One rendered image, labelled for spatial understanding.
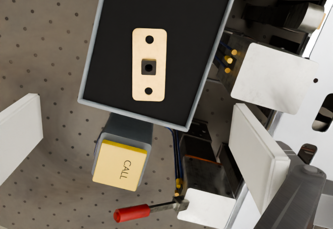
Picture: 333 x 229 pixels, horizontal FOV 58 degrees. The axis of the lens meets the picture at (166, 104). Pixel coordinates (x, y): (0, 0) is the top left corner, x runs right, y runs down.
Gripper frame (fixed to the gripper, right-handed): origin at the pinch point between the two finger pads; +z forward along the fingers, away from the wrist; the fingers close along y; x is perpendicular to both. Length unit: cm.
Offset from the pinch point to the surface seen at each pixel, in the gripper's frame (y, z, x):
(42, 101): -31, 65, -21
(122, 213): -3.3, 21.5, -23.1
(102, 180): -5.6, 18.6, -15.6
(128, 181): -2.2, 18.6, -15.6
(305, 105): 27.6, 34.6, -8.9
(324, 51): 28.8, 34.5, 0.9
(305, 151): 45, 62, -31
